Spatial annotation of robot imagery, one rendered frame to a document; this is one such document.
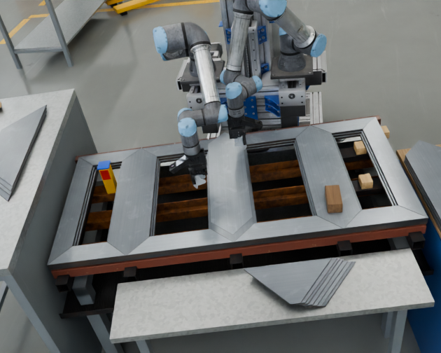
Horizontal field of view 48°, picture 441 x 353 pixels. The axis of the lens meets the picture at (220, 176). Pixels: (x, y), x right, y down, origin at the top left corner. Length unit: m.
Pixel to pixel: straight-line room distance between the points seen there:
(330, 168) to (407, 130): 1.81
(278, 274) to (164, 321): 0.47
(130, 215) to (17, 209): 0.47
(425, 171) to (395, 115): 1.93
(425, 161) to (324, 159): 0.45
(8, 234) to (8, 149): 0.59
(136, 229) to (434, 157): 1.37
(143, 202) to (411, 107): 2.67
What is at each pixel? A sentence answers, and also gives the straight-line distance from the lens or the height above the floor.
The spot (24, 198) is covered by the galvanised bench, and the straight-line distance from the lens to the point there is 2.25.
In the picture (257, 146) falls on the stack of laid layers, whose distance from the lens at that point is 2.52.
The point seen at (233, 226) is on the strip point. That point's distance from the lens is 2.09.
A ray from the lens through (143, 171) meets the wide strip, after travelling 2.48.
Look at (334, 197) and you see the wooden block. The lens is 2.11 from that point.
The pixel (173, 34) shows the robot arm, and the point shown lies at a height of 1.45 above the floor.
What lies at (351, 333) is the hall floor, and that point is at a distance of 2.77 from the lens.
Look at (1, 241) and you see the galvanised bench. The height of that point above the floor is 1.05.
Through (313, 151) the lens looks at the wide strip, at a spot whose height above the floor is 0.85.
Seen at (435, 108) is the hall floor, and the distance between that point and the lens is 4.36.
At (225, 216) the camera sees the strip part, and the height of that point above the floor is 0.85.
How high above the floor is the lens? 2.33
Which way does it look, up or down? 39 degrees down
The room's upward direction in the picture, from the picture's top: 10 degrees counter-clockwise
